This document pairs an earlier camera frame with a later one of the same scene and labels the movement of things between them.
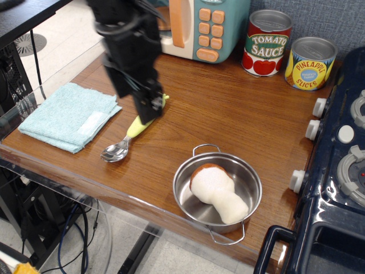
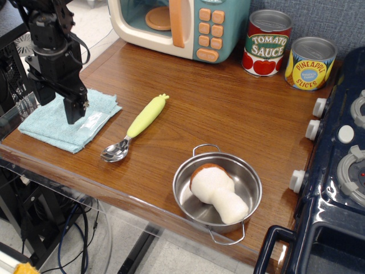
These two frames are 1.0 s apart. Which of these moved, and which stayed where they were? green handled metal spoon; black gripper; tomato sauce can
Moved: black gripper
Stayed: tomato sauce can; green handled metal spoon
